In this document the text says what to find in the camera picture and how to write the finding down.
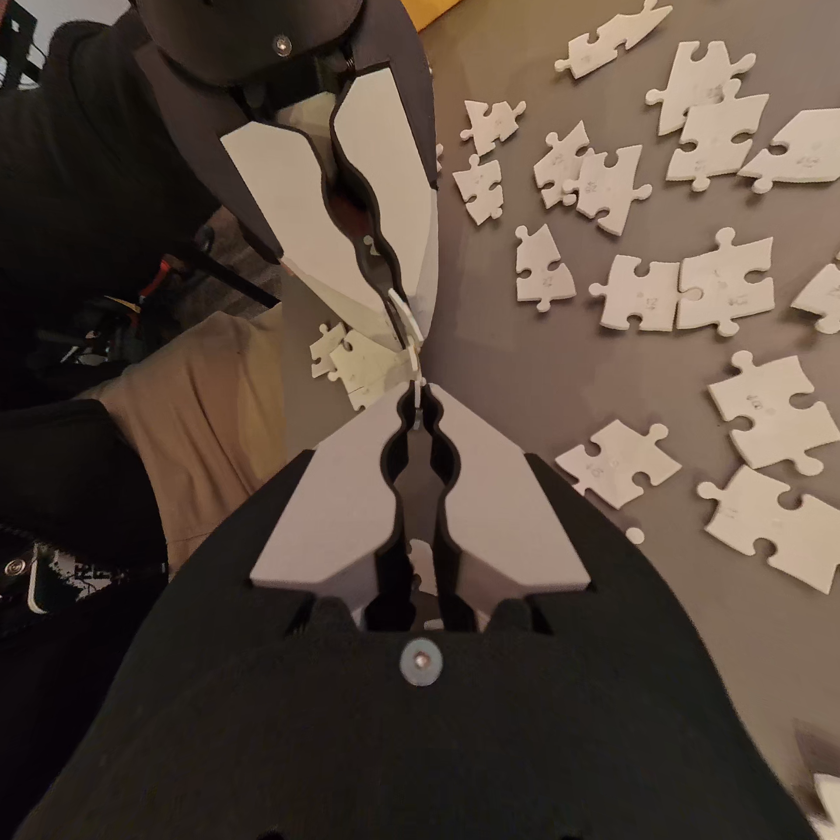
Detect assembled white puzzle section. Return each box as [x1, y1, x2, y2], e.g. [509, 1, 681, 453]
[310, 287, 432, 435]

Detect yellow plastic bin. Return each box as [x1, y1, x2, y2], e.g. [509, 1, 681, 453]
[399, 0, 468, 32]

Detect person's left forearm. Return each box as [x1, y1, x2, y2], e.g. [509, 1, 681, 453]
[0, 20, 225, 329]

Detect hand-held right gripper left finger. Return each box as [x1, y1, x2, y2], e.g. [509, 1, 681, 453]
[249, 381, 421, 627]

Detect scattered loose white puzzle pieces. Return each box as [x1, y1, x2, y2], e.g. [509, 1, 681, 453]
[407, 0, 840, 828]

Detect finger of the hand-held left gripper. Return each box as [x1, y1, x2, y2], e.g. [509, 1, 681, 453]
[330, 64, 441, 337]
[220, 121, 409, 347]

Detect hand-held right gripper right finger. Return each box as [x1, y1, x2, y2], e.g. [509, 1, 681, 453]
[425, 382, 592, 624]

